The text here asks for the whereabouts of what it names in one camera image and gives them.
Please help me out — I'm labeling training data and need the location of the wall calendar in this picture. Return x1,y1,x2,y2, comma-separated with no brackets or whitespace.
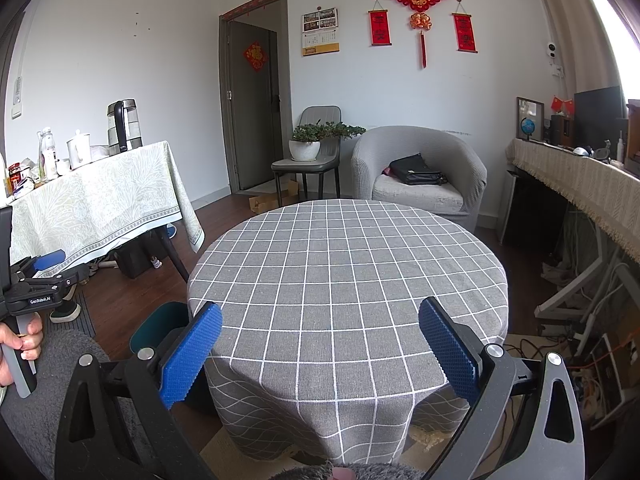
301,7,341,57

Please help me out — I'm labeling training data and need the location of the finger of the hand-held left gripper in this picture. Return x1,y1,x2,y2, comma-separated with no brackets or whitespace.
12,249,68,281
22,262,90,293

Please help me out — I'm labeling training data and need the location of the red hanging scroll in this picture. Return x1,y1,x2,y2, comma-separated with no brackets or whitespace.
368,0,393,47
451,0,478,54

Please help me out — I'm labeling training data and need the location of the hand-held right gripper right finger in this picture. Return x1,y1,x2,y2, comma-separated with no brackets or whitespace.
417,296,586,480

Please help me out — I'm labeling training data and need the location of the bright window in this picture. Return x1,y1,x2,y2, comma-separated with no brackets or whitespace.
570,0,640,86

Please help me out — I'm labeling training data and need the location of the white metal desk frame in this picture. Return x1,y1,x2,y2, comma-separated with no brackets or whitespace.
535,230,640,321

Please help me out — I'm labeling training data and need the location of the glass electric kettle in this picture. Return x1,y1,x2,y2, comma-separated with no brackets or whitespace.
106,99,145,153

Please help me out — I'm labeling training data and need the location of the black handbag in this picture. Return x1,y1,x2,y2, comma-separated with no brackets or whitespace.
382,153,448,187

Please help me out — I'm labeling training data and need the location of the black table leg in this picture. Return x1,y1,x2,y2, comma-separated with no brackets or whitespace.
157,227,191,283

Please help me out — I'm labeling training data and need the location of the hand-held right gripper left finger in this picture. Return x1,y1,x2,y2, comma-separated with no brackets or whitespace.
54,301,224,480

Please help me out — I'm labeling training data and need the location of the black monitor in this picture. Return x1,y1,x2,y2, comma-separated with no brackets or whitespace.
573,86,626,148

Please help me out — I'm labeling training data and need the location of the grey door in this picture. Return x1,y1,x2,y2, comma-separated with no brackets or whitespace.
229,21,281,192

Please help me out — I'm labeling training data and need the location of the potted plant in white pot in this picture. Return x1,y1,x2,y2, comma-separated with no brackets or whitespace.
288,121,367,162

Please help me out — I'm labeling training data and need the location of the clear plastic bottle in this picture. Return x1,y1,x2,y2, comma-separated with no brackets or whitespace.
37,127,58,181

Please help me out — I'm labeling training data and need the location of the framed picture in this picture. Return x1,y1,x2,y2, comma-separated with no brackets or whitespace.
516,96,546,142

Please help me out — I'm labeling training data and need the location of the red diamond door decoration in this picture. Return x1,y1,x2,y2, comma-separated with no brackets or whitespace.
242,41,269,73

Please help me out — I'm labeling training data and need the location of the grey checked tablecloth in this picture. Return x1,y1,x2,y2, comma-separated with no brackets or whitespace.
186,199,510,467

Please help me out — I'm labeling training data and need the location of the grey dining chair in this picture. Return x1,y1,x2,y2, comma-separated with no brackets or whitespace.
271,106,343,206

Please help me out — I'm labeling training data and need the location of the person's left hand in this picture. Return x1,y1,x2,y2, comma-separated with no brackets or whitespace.
0,317,45,388

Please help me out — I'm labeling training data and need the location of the grey armchair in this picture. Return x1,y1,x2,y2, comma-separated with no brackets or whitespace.
350,126,487,233

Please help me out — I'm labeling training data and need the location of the white jug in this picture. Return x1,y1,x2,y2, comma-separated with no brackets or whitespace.
67,130,92,170

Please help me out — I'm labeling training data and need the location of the side shelf with lace cloth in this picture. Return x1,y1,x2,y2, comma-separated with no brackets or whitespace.
506,137,640,273

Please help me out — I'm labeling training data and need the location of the cardboard box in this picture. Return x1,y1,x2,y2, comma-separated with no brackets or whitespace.
248,180,300,216

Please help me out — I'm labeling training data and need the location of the dark ribbed floor mat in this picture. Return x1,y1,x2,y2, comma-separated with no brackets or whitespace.
70,285,98,341

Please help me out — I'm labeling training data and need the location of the dark teal trash bin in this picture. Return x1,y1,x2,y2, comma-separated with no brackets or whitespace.
129,301,217,413

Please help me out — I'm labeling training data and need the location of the black storage box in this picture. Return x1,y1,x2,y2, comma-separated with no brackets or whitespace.
115,237,162,280

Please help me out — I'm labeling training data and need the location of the pale floral tablecloth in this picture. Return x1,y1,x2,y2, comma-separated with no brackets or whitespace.
0,140,206,281

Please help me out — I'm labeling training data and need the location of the black cabinet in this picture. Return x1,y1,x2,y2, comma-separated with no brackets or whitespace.
500,167,568,251

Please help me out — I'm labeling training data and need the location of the black and white shoe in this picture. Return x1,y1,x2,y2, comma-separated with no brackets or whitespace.
50,300,82,324

